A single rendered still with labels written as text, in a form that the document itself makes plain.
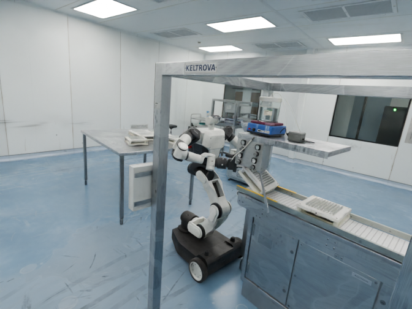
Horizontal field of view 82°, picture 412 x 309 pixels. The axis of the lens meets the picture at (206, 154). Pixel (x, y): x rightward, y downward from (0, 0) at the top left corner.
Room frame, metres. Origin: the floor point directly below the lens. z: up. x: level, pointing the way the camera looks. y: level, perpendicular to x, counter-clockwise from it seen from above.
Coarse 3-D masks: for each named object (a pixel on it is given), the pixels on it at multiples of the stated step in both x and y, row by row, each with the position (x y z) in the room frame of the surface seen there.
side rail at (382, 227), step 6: (282, 192) 1.72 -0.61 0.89; (288, 192) 1.68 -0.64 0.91; (300, 198) 1.61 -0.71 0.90; (306, 198) 1.59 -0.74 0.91; (354, 216) 1.37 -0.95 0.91; (360, 216) 1.35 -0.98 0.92; (360, 222) 1.34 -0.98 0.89; (366, 222) 1.32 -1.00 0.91; (372, 222) 1.30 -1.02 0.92; (378, 228) 1.27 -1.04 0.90; (384, 228) 1.25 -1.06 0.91; (390, 228) 1.24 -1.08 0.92; (396, 234) 1.21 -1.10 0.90; (402, 234) 1.20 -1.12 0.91; (408, 234) 1.19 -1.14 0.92; (408, 240) 1.17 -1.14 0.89
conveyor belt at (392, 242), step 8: (272, 192) 1.72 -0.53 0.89; (280, 200) 1.57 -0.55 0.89; (288, 200) 1.58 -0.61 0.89; (296, 200) 1.59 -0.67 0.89; (296, 208) 1.46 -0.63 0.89; (344, 224) 1.30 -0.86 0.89; (352, 224) 1.31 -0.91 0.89; (360, 224) 1.32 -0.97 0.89; (352, 232) 1.21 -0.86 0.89; (360, 232) 1.22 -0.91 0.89; (368, 232) 1.23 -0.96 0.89; (376, 232) 1.24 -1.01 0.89; (384, 232) 1.25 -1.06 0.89; (352, 240) 1.14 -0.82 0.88; (376, 240) 1.15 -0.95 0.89; (384, 240) 1.16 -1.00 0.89; (392, 240) 1.17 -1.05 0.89; (400, 240) 1.18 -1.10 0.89; (392, 248) 1.09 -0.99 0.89; (400, 248) 1.10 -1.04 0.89
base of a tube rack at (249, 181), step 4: (240, 172) 1.68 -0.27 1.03; (244, 172) 1.69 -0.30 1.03; (244, 176) 1.66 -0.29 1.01; (248, 176) 1.68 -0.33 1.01; (248, 180) 1.64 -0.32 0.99; (248, 184) 1.63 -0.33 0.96; (252, 184) 1.62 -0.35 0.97; (252, 188) 1.61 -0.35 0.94; (256, 188) 1.61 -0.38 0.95; (256, 192) 1.59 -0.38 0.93; (260, 192) 1.60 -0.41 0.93; (268, 192) 1.65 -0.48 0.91
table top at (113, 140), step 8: (88, 136) 3.27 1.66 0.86; (96, 136) 3.22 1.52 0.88; (104, 136) 3.27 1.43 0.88; (112, 136) 3.32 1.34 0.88; (120, 136) 3.37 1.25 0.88; (104, 144) 2.80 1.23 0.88; (112, 144) 2.84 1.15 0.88; (120, 144) 2.88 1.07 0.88; (152, 144) 3.04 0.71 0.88; (120, 152) 2.50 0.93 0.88; (128, 152) 2.53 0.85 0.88; (136, 152) 2.59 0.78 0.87; (144, 152) 2.66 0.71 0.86; (152, 152) 2.73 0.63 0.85
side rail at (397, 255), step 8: (248, 192) 1.61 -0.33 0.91; (272, 200) 1.47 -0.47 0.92; (280, 208) 1.43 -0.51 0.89; (288, 208) 1.39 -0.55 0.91; (304, 216) 1.32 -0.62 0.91; (312, 216) 1.29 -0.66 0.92; (320, 224) 1.25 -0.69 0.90; (328, 224) 1.22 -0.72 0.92; (336, 232) 1.19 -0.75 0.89; (344, 232) 1.16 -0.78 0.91; (360, 240) 1.10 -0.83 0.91; (368, 240) 1.08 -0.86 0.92; (376, 248) 1.05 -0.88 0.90; (384, 248) 1.03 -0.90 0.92; (392, 256) 1.01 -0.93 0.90; (400, 256) 0.99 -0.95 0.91
